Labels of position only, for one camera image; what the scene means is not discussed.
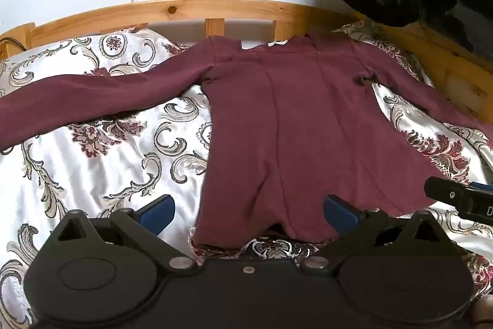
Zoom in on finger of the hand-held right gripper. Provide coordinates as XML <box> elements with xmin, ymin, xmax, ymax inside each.
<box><xmin>424</xmin><ymin>176</ymin><xmax>480</xmax><ymax>216</ymax></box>

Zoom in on black cable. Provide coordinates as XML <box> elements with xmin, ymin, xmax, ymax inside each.
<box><xmin>0</xmin><ymin>38</ymin><xmax>28</xmax><ymax>53</ymax></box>

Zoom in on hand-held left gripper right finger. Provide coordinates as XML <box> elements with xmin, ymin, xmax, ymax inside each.
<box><xmin>299</xmin><ymin>194</ymin><xmax>440</xmax><ymax>274</ymax></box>

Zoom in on wooden bed frame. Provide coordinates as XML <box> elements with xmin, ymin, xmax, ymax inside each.
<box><xmin>0</xmin><ymin>0</ymin><xmax>493</xmax><ymax>129</ymax></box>

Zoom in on maroon long-sleeve shirt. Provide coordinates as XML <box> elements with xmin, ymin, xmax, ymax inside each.
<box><xmin>0</xmin><ymin>31</ymin><xmax>493</xmax><ymax>251</ymax></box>

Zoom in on floral satin bedspread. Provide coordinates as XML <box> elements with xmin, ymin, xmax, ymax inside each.
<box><xmin>0</xmin><ymin>20</ymin><xmax>493</xmax><ymax>329</ymax></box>

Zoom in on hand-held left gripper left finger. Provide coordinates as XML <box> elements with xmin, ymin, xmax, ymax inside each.
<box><xmin>49</xmin><ymin>193</ymin><xmax>198</xmax><ymax>274</ymax></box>

